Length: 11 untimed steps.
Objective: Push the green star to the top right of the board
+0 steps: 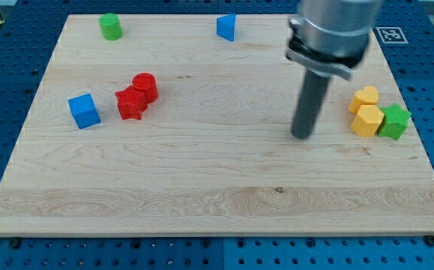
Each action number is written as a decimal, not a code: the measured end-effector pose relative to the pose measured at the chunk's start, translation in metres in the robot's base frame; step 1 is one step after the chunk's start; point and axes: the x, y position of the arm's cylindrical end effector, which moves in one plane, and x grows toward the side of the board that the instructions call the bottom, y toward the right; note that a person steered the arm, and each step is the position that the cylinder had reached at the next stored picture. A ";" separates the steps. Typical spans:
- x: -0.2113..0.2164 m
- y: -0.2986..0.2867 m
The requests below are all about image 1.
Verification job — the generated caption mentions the black board screw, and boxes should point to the black board screw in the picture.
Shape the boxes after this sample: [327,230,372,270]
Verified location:
[424,235,434,247]
[8,238,21,249]

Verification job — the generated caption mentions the blue triangular prism block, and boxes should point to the blue triangular prism block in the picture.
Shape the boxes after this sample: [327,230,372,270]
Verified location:
[216,13,236,42]

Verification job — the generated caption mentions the silver clamp ring mount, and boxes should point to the silver clamp ring mount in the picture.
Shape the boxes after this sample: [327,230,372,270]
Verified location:
[286,16,367,80]

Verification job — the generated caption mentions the black board screw left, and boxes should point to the black board screw left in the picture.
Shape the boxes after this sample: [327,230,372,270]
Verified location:
[8,238,21,249]

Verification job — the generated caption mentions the green cylinder block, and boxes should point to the green cylinder block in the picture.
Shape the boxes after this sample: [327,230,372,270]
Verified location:
[99,13,122,41]

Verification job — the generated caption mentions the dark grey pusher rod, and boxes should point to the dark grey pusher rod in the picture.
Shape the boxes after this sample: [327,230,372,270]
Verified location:
[291,69,331,140]

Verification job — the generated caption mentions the white fiducial marker tag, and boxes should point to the white fiducial marker tag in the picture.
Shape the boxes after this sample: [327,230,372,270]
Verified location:
[376,26,408,44]

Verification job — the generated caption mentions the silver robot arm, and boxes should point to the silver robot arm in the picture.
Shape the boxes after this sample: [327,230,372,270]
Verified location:
[286,0,382,139]

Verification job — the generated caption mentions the wooden board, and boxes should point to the wooden board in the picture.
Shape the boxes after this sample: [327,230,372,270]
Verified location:
[0,14,434,238]

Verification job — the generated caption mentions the red star block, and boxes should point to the red star block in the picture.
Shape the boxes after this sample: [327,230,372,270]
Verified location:
[115,85,148,120]

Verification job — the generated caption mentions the blue cube block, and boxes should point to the blue cube block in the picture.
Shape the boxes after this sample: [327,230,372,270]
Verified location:
[68,94,101,129]

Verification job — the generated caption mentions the yellow heart block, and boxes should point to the yellow heart block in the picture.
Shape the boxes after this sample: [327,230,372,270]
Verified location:
[348,85,379,114]

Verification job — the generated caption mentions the black board screw right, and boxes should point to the black board screw right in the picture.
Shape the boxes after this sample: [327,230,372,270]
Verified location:
[424,235,434,247]

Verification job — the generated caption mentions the green star block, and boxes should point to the green star block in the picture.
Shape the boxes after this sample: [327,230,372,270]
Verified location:
[377,103,412,140]

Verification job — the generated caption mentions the red cylinder block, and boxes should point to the red cylinder block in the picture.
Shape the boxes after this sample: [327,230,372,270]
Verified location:
[131,73,158,104]

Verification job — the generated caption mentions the yellow pentagon block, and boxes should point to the yellow pentagon block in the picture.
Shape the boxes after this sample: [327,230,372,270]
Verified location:
[350,105,385,137]

